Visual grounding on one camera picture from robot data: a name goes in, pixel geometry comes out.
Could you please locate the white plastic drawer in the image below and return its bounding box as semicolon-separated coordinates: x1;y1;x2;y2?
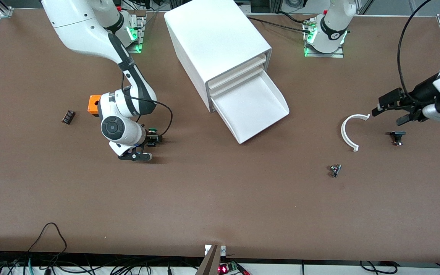
209;65;269;97
209;71;290;145
206;55;267;87

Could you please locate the white drawer cabinet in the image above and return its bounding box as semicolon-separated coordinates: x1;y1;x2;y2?
164;0;273;114

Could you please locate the orange box with hole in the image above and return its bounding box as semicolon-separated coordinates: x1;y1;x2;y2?
88;95;102;115

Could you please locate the brown angled bar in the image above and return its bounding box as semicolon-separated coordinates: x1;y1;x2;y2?
195;244;223;275

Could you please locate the circuit board with red light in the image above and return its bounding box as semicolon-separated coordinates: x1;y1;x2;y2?
217;262;251;275

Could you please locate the black push switch component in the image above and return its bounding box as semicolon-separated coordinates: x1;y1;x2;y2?
389;131;406;147

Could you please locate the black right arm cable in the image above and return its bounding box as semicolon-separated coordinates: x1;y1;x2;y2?
122;71;173;137

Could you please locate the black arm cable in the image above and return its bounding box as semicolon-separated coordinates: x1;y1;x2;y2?
122;71;173;137
397;0;434;104

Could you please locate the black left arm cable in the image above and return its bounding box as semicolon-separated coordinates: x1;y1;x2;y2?
397;0;434;104

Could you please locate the white plastic half-ring clamp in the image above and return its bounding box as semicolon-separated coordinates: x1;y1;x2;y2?
341;113;371;152

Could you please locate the black looped table cable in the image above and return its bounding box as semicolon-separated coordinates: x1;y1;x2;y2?
27;222;68;265

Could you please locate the black cable behind cabinet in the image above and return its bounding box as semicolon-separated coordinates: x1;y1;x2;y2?
246;16;313;34

